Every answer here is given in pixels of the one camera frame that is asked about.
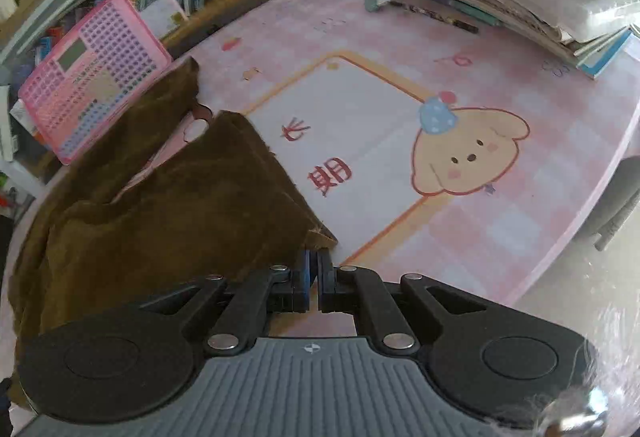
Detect pink toy learning tablet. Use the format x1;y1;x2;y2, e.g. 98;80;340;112
17;0;173;165

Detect dark patterned pen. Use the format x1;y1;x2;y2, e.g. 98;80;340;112
400;2;481;34

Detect pink printed desk mat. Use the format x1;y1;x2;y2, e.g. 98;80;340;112
0;0;640;425

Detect brown fleece pants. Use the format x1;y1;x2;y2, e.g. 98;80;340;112
10;57;338;410

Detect grey chair leg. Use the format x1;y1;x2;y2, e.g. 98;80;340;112
595;157;640;253

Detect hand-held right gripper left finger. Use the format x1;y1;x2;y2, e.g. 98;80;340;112
139;249;312;358

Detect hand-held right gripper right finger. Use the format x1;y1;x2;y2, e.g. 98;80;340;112
319;249;494;356

